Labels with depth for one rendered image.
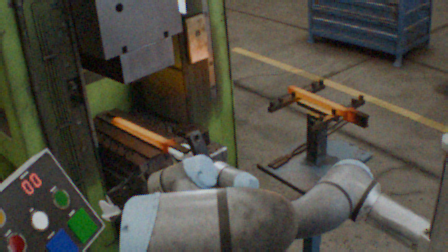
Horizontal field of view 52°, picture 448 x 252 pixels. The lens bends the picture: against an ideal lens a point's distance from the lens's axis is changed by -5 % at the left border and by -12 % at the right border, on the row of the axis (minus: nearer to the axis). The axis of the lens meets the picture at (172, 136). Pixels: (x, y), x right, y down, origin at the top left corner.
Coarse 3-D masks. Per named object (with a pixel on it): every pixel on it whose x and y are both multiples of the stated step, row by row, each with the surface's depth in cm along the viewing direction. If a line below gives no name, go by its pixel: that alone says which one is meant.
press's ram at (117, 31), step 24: (72, 0) 143; (96, 0) 134; (120, 0) 139; (144, 0) 144; (168, 0) 150; (96, 24) 138; (120, 24) 141; (144, 24) 147; (168, 24) 153; (96, 48) 143; (120, 48) 144
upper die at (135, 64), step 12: (168, 36) 155; (144, 48) 150; (156, 48) 153; (168, 48) 156; (84, 60) 164; (96, 60) 157; (108, 60) 151; (120, 60) 146; (132, 60) 148; (144, 60) 151; (156, 60) 154; (168, 60) 157; (96, 72) 160; (108, 72) 154; (120, 72) 148; (132, 72) 150; (144, 72) 153
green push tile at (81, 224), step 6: (78, 210) 135; (84, 210) 136; (78, 216) 134; (84, 216) 135; (66, 222) 131; (72, 222) 131; (78, 222) 133; (84, 222) 134; (90, 222) 136; (72, 228) 131; (78, 228) 132; (84, 228) 134; (90, 228) 135; (96, 228) 137; (78, 234) 131; (84, 234) 133; (90, 234) 134; (84, 240) 132
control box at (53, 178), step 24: (24, 168) 127; (48, 168) 133; (0, 192) 119; (24, 192) 124; (48, 192) 130; (72, 192) 136; (24, 216) 122; (48, 216) 127; (72, 216) 133; (96, 216) 139; (0, 240) 114; (24, 240) 119; (48, 240) 124; (72, 240) 130
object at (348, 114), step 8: (288, 88) 194; (296, 88) 192; (296, 96) 191; (304, 96) 187; (312, 96) 185; (320, 104) 181; (328, 104) 177; (336, 104) 176; (344, 112) 170; (352, 112) 168; (360, 112) 167; (344, 120) 171; (352, 120) 170; (360, 120) 166
